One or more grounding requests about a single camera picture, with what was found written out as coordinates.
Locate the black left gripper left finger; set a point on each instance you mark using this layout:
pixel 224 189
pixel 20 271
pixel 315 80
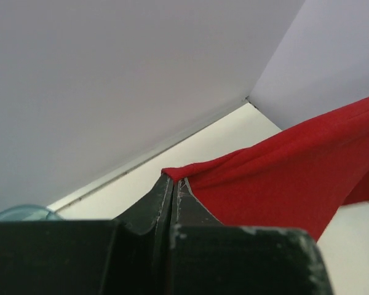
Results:
pixel 124 255

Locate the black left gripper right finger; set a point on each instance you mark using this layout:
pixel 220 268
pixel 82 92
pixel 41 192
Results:
pixel 207 257

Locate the red t shirt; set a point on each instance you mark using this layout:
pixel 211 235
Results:
pixel 296 178

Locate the teal transparent plastic bin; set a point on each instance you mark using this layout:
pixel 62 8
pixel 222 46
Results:
pixel 29 213

